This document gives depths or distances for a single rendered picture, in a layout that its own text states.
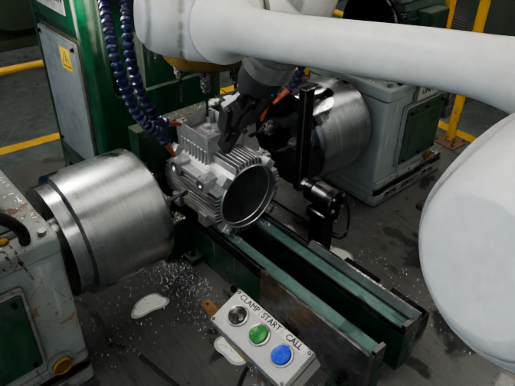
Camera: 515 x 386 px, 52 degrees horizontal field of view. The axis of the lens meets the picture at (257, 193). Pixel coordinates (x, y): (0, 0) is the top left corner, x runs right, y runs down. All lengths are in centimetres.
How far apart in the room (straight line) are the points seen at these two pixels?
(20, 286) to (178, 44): 47
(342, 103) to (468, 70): 81
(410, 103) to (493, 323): 124
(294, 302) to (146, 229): 32
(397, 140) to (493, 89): 98
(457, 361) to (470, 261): 95
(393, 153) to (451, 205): 126
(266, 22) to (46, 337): 67
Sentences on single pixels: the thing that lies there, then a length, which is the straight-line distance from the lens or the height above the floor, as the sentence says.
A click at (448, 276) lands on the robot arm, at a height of 152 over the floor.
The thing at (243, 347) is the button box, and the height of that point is 105.
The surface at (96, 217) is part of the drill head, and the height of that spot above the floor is 112.
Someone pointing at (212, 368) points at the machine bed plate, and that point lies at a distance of 113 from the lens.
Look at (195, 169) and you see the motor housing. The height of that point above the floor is 106.
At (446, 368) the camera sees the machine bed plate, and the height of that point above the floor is 80.
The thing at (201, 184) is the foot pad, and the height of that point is 107.
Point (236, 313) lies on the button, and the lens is 85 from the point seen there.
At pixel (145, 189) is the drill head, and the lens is 102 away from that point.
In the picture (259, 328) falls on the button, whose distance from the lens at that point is 83.
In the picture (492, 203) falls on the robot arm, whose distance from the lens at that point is 26.
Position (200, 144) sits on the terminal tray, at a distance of 117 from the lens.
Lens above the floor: 170
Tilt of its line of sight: 35 degrees down
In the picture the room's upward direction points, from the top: 1 degrees clockwise
